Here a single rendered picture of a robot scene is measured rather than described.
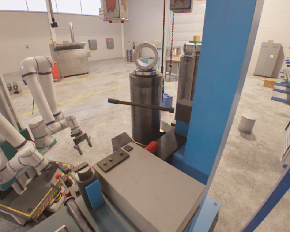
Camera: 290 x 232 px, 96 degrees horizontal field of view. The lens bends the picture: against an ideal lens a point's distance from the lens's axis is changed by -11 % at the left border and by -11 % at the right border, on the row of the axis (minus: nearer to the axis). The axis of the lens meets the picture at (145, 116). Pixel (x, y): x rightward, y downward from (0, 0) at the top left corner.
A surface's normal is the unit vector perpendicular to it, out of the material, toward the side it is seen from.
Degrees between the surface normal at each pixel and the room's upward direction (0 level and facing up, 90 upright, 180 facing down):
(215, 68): 90
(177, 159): 90
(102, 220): 0
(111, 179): 0
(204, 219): 0
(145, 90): 90
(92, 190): 90
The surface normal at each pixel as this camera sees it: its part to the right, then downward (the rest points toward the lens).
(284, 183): -0.68, 0.34
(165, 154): 0.00, -0.88
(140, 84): -0.25, 0.45
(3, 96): 0.98, 0.09
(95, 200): 0.73, 0.32
